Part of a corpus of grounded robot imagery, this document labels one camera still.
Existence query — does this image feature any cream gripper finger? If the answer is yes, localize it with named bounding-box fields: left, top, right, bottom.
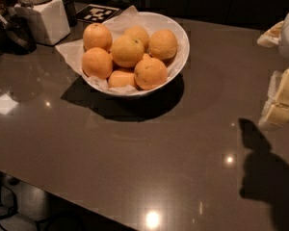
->
left=259, top=67, right=289, bottom=130
left=257, top=21, right=284, bottom=47

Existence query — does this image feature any small hidden orange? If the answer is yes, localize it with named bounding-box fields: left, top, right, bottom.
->
left=143, top=53, right=151, bottom=60

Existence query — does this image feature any white ceramic bowl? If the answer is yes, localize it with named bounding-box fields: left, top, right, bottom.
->
left=76, top=11, right=191, bottom=98

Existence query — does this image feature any white paper liner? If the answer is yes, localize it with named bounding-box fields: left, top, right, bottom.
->
left=54, top=5, right=184, bottom=94

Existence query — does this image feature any orange front bottom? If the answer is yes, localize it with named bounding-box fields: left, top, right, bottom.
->
left=108, top=68, right=137, bottom=88

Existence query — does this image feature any black white marker tag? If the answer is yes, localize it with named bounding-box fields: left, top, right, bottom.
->
left=76, top=4, right=120, bottom=23

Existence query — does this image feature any white square canister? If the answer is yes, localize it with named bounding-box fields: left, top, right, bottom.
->
left=14, top=0, right=70, bottom=45

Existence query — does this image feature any dark pot with handle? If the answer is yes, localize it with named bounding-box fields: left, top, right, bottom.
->
left=0, top=14, right=37, bottom=55

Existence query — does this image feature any black floor cable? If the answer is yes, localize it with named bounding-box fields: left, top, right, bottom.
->
left=0, top=173, right=42, bottom=231

